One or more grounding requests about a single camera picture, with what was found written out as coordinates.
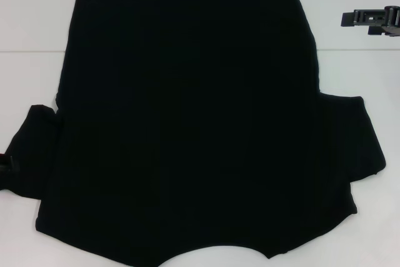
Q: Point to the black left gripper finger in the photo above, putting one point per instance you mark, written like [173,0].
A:
[14,164]

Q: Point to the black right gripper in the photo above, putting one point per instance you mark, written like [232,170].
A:
[393,20]

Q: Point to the black t-shirt with white print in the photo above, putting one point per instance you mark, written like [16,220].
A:
[203,107]

